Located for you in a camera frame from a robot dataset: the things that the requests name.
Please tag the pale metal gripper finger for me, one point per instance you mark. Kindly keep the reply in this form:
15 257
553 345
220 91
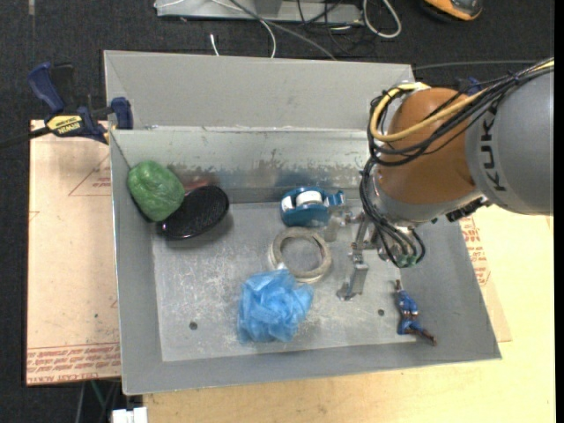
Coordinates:
336 225
358 278

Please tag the blue tape dispenser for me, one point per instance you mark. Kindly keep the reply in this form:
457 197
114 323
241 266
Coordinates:
304 214

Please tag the blue toy figure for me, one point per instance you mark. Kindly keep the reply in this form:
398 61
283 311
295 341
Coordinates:
407 309

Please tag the blue mesh bath sponge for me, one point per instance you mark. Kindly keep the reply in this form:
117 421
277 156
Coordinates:
271 306

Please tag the grey metal bin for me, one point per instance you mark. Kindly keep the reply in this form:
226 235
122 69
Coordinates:
211 289

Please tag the green lumpy soft toy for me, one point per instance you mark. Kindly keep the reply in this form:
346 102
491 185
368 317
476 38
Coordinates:
155 190

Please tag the brown cardboard board red print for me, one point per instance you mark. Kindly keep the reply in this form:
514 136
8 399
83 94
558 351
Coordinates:
66 258

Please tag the black cylinder on white bracket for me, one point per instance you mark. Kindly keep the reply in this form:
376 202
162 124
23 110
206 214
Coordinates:
463 210

